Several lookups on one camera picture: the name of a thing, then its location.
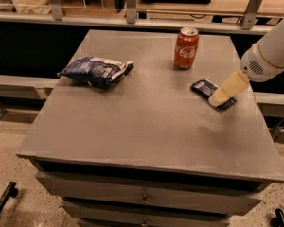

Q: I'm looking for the blue white chip bag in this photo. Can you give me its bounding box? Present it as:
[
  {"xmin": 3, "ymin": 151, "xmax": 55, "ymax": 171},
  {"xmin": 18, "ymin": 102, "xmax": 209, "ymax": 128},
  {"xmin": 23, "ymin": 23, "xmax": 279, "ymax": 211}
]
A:
[{"xmin": 58, "ymin": 57, "xmax": 134, "ymax": 90}]

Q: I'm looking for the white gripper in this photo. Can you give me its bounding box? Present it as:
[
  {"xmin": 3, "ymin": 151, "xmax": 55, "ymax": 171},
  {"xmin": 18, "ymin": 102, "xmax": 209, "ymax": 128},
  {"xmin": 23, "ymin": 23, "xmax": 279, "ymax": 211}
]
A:
[{"xmin": 208, "ymin": 19, "xmax": 284, "ymax": 107}]

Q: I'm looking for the middle metal bracket post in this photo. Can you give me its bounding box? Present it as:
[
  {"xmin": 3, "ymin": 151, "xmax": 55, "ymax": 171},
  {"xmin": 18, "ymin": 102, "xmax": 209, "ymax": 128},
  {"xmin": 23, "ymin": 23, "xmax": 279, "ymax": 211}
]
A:
[{"xmin": 126, "ymin": 0, "xmax": 136, "ymax": 25}]

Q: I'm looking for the upper grey drawer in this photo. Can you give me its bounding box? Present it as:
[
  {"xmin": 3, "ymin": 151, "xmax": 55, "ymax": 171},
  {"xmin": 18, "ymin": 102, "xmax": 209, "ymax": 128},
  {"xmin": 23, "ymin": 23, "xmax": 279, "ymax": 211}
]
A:
[{"xmin": 36, "ymin": 171, "xmax": 260, "ymax": 216}]

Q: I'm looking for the grey metal rail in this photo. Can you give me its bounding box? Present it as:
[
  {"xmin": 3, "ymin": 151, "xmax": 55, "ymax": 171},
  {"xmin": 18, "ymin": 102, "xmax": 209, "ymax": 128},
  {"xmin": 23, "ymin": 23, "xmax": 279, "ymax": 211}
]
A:
[{"xmin": 0, "ymin": 12, "xmax": 274, "ymax": 35}]

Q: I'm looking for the black leg bottom left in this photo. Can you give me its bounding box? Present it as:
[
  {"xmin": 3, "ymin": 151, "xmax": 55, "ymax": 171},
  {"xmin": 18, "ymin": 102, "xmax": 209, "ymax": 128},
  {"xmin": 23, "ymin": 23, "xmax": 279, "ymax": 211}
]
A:
[{"xmin": 0, "ymin": 182, "xmax": 18, "ymax": 213}]

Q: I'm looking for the black leg bottom right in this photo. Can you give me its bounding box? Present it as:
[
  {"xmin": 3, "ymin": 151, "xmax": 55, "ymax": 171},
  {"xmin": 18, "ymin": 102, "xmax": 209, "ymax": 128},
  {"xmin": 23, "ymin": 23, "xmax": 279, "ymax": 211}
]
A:
[{"xmin": 270, "ymin": 208, "xmax": 284, "ymax": 227}]

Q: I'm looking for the red Coca-Cola can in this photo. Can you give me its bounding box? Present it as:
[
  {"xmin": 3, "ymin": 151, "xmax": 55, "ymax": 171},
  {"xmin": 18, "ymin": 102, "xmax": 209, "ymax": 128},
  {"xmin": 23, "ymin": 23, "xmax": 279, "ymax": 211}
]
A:
[{"xmin": 174, "ymin": 27, "xmax": 199, "ymax": 69}]

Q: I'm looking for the metal bracket post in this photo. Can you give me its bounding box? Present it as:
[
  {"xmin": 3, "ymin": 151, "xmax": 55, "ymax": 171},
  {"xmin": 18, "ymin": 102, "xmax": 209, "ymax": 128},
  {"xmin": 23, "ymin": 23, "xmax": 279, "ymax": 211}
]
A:
[
  {"xmin": 126, "ymin": 0, "xmax": 136, "ymax": 25},
  {"xmin": 49, "ymin": 0, "xmax": 65, "ymax": 21},
  {"xmin": 240, "ymin": 0, "xmax": 263, "ymax": 30}
]

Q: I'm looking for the left metal bracket post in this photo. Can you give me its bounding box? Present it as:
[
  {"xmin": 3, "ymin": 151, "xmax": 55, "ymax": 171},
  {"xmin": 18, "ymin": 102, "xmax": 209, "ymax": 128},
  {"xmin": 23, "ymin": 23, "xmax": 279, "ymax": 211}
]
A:
[{"xmin": 49, "ymin": 0, "xmax": 65, "ymax": 21}]

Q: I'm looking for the lower grey drawer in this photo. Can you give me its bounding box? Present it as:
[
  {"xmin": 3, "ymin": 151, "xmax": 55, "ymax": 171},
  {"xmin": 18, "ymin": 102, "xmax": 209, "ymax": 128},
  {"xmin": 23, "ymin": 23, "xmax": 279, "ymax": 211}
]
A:
[{"xmin": 62, "ymin": 201, "xmax": 229, "ymax": 227}]

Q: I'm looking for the right metal bracket post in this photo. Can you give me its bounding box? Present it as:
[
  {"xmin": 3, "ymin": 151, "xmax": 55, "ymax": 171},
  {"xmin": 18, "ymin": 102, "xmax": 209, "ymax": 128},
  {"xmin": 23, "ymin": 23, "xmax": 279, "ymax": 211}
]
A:
[{"xmin": 240, "ymin": 0, "xmax": 263, "ymax": 30}]

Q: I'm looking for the dark blue snack bar wrapper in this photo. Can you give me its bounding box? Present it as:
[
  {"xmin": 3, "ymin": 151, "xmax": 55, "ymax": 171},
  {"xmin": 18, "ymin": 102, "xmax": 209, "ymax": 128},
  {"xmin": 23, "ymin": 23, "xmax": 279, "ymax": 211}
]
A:
[{"xmin": 190, "ymin": 79, "xmax": 237, "ymax": 110}]

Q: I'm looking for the grey drawer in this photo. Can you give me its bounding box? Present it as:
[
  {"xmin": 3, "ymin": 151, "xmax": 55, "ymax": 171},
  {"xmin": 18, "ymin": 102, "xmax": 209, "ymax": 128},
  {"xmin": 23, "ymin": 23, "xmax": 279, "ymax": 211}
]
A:
[
  {"xmin": 62, "ymin": 201, "xmax": 229, "ymax": 227},
  {"xmin": 36, "ymin": 171, "xmax": 260, "ymax": 216}
]

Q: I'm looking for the black leg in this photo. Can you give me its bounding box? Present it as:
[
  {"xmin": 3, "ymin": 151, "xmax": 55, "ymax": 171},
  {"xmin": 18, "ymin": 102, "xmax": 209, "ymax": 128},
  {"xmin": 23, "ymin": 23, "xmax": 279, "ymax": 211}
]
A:
[
  {"xmin": 270, "ymin": 208, "xmax": 284, "ymax": 227},
  {"xmin": 0, "ymin": 182, "xmax": 18, "ymax": 213}
]

